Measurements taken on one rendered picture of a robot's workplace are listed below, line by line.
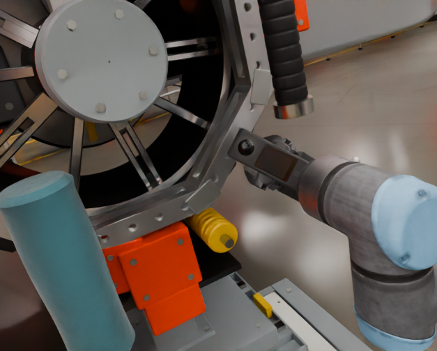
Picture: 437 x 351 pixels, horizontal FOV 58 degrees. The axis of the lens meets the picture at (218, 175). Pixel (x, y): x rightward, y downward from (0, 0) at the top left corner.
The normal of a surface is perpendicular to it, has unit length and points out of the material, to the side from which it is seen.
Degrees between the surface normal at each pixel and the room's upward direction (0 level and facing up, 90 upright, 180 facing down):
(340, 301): 0
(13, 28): 90
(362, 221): 73
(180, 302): 90
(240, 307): 0
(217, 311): 0
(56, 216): 88
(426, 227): 84
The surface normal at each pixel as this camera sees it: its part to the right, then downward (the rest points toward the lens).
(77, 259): 0.67, 0.11
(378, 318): -0.68, 0.38
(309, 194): -0.92, 0.10
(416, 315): 0.20, 0.31
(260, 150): -0.06, 0.05
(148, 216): 0.40, 0.24
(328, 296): -0.23, -0.91
